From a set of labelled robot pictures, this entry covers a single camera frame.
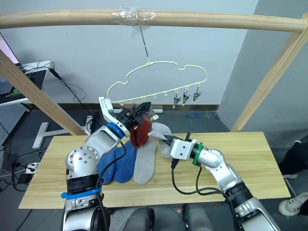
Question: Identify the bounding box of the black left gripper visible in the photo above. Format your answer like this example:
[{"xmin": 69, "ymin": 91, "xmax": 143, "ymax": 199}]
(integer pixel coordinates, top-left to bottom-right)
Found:
[{"xmin": 117, "ymin": 102, "xmax": 152, "ymax": 132}]

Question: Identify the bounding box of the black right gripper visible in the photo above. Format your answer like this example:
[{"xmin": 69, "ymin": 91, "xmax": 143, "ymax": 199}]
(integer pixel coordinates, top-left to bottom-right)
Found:
[{"xmin": 157, "ymin": 134, "xmax": 180, "ymax": 147}]

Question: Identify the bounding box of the grey sock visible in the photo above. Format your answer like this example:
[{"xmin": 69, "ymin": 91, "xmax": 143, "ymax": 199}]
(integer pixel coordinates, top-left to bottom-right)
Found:
[
  {"xmin": 147, "ymin": 122, "xmax": 173, "ymax": 158},
  {"xmin": 133, "ymin": 140, "xmax": 157, "ymax": 185}
]

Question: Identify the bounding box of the red sock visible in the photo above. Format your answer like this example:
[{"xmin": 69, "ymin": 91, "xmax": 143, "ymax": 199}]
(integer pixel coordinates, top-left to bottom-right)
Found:
[{"xmin": 129, "ymin": 115, "xmax": 153, "ymax": 148}]

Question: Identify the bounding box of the cream cloud-shaped clip hanger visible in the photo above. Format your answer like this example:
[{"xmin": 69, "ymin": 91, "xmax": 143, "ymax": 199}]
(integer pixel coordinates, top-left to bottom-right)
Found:
[{"xmin": 106, "ymin": 61, "xmax": 208, "ymax": 107}]

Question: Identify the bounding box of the thin metal hanger hook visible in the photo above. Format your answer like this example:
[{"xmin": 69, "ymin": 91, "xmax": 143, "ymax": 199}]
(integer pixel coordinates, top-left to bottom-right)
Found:
[{"xmin": 138, "ymin": 25, "xmax": 151, "ymax": 64}]

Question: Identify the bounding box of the long wooden hanging rod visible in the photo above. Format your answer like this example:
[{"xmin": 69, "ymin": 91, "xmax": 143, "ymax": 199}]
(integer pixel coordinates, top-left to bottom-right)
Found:
[{"xmin": 0, "ymin": 9, "xmax": 307, "ymax": 34}]

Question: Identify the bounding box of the green right wrist clamp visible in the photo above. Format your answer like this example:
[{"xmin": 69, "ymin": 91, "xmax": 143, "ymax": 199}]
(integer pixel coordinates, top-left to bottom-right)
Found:
[{"xmin": 192, "ymin": 142, "xmax": 204, "ymax": 167}]

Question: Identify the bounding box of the blue sock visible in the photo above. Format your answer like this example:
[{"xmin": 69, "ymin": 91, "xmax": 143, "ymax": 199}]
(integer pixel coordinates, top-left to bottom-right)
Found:
[
  {"xmin": 97, "ymin": 147, "xmax": 126, "ymax": 186},
  {"xmin": 112, "ymin": 141, "xmax": 138, "ymax": 185}
]

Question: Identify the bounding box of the clear plastic tape wrap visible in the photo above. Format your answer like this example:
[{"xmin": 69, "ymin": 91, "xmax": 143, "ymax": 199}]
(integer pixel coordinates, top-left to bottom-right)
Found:
[{"xmin": 111, "ymin": 7, "xmax": 157, "ymax": 27}]

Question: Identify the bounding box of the white desk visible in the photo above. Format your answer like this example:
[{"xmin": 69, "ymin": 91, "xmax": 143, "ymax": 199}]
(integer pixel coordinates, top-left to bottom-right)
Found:
[{"xmin": 0, "ymin": 61, "xmax": 73, "ymax": 150}]

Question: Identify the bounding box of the black desk mat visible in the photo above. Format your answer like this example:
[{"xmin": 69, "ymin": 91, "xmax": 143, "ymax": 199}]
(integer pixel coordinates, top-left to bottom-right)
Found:
[{"xmin": 0, "ymin": 69, "xmax": 47, "ymax": 100}]

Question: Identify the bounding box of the white floor power strip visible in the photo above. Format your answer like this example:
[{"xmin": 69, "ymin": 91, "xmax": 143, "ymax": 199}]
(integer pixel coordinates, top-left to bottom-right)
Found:
[{"xmin": 25, "ymin": 162, "xmax": 40, "ymax": 174}]

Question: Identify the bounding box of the black trouser leg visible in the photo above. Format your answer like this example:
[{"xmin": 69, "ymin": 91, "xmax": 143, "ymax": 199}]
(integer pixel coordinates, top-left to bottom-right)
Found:
[{"xmin": 278, "ymin": 141, "xmax": 308, "ymax": 177}]

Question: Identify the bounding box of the white perforated panel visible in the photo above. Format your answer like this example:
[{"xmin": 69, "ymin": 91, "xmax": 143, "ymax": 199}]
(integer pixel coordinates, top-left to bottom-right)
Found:
[{"xmin": 0, "ymin": 104, "xmax": 30, "ymax": 146}]

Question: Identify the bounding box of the black power adapter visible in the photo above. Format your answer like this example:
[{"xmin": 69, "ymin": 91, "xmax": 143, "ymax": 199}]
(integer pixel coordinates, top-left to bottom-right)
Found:
[{"xmin": 17, "ymin": 173, "xmax": 31, "ymax": 185}]

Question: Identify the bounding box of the white sneaker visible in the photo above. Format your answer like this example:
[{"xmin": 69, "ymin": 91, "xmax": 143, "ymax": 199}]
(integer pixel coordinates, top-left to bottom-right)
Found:
[{"xmin": 278, "ymin": 192, "xmax": 308, "ymax": 217}]

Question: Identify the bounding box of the white wall power strip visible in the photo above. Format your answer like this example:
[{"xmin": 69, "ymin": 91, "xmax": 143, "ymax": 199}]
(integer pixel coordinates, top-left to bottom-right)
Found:
[{"xmin": 112, "ymin": 108, "xmax": 165, "ymax": 115}]

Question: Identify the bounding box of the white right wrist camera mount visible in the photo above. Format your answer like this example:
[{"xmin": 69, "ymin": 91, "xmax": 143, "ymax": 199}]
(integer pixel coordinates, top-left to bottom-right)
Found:
[{"xmin": 170, "ymin": 139, "xmax": 197, "ymax": 161}]

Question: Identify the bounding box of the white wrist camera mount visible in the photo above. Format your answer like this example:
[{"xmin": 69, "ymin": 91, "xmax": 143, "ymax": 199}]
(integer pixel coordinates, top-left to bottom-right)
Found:
[
  {"xmin": 170, "ymin": 139, "xmax": 197, "ymax": 161},
  {"xmin": 98, "ymin": 96, "xmax": 131, "ymax": 138}
]

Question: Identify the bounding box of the blue left wrist ring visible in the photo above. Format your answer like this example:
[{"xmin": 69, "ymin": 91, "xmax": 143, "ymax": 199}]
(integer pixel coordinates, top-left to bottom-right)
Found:
[{"xmin": 107, "ymin": 122, "xmax": 122, "ymax": 140}]

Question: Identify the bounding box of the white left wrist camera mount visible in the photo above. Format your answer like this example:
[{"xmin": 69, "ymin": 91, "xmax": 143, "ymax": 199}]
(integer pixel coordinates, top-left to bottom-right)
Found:
[{"xmin": 98, "ymin": 96, "xmax": 131, "ymax": 138}]

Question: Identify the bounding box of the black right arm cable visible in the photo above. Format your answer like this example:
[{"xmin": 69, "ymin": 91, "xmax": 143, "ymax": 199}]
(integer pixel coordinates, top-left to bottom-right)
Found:
[{"xmin": 170, "ymin": 158, "xmax": 238, "ymax": 212}]

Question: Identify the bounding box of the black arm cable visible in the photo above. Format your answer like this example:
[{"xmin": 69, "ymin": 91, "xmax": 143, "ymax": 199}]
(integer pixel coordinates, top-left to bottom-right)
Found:
[
  {"xmin": 95, "ymin": 140, "xmax": 127, "ymax": 231},
  {"xmin": 170, "ymin": 158, "xmax": 238, "ymax": 212}
]

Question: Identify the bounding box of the black cable bundle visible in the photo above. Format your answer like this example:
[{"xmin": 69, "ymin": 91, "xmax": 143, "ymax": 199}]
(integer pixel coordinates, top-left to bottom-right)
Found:
[{"xmin": 86, "ymin": 110, "xmax": 105, "ymax": 136}]

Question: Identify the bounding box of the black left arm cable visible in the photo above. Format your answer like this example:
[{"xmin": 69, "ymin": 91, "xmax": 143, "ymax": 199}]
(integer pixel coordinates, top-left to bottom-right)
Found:
[{"xmin": 95, "ymin": 140, "xmax": 127, "ymax": 231}]

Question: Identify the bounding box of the long black desk cable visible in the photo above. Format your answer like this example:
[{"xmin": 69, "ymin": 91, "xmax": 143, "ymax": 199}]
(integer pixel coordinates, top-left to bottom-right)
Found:
[{"xmin": 49, "ymin": 68, "xmax": 97, "ymax": 117}]

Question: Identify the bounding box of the blue left arm strap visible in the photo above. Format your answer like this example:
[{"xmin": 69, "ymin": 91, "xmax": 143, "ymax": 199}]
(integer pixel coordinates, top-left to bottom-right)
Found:
[{"xmin": 60, "ymin": 187, "xmax": 102, "ymax": 200}]

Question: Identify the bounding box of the slanted wooden frame post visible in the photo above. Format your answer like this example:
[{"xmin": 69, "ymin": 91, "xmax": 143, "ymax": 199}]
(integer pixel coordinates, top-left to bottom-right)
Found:
[
  {"xmin": 0, "ymin": 50, "xmax": 87, "ymax": 137},
  {"xmin": 230, "ymin": 12, "xmax": 308, "ymax": 133}
]

